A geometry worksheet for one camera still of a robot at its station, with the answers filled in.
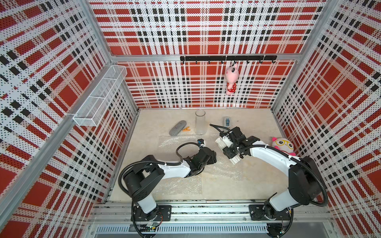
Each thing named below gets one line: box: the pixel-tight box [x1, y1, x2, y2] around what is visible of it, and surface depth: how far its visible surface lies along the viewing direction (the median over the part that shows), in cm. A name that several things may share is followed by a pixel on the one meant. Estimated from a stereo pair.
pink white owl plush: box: [271, 137, 297, 157], surface depth 93 cm
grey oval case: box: [168, 119, 188, 137], surface depth 108 cm
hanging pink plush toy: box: [224, 62, 240, 96], surface depth 95 cm
